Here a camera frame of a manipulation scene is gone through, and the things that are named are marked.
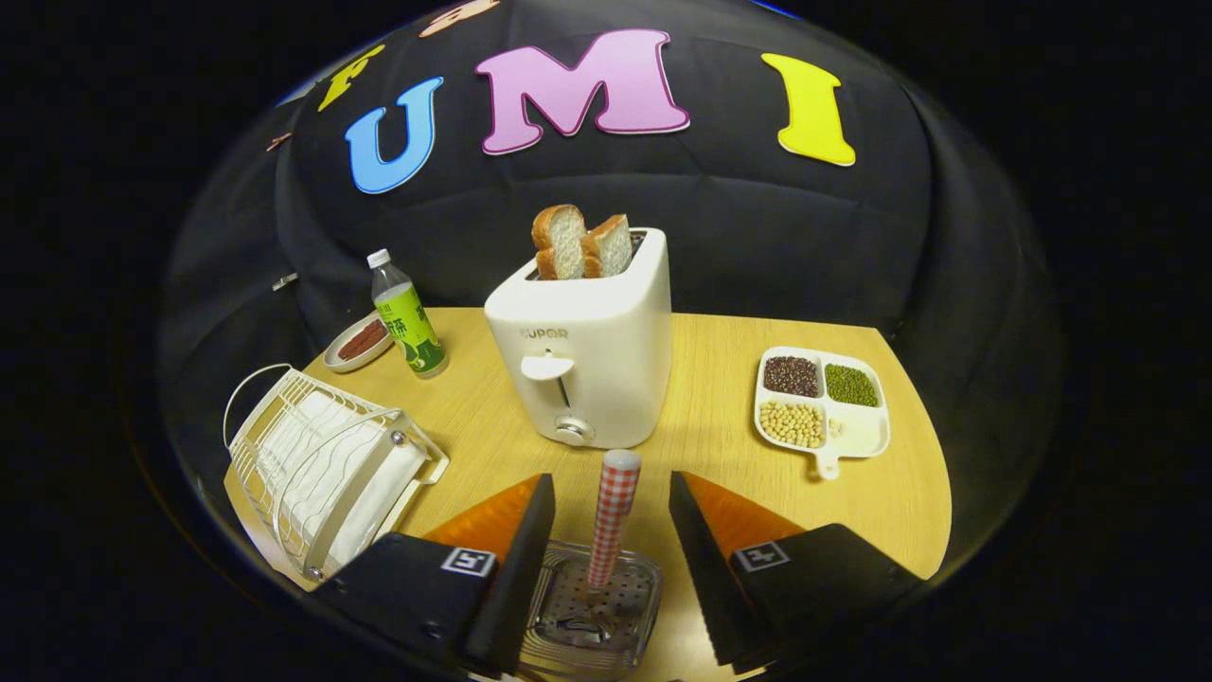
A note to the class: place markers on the white divided tray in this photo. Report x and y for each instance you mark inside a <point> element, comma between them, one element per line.
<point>857,436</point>

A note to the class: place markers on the pile of green beans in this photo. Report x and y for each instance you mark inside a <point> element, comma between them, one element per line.
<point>850,385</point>

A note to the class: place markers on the green label drink bottle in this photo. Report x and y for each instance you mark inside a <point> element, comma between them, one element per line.
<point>405,327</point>

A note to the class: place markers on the pile of red beans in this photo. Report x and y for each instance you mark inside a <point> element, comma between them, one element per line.
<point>791,376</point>

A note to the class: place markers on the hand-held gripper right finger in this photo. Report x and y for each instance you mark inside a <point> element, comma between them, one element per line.
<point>701,568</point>

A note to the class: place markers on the black backdrop cloth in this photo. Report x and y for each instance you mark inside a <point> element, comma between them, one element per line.
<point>757,246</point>

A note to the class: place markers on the pile of soybeans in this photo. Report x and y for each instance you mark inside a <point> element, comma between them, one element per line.
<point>791,424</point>

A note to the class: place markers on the white drain mat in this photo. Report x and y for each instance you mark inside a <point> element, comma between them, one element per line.
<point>379,493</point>

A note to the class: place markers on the red meat slice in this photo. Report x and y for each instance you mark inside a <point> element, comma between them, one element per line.
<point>372,332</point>
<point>357,346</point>

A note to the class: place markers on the small beige dish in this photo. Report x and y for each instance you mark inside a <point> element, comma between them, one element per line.
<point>339,362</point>

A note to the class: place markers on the white toaster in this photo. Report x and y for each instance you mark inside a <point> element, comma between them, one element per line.
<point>606,341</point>

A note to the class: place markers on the white clip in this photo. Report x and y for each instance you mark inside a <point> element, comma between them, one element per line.
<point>284,281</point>

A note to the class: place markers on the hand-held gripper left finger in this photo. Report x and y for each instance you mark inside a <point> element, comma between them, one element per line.
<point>525,568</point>

